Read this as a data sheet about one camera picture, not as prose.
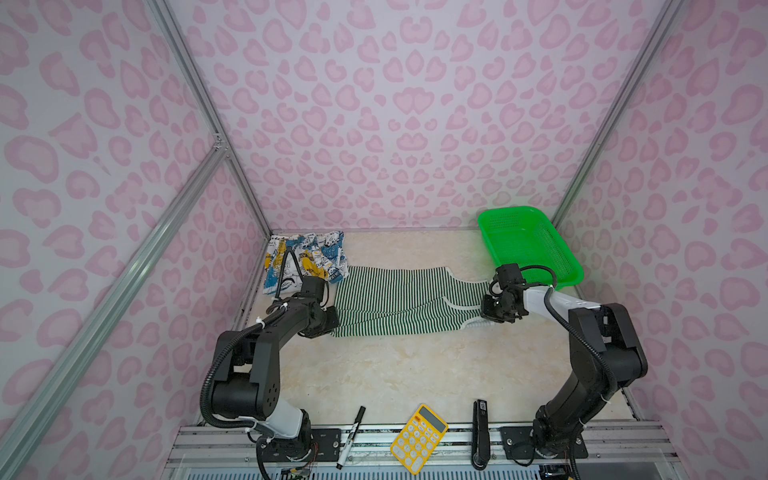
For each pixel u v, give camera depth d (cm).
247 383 45
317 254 106
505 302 74
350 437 73
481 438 72
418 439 73
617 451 73
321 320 79
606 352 48
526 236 117
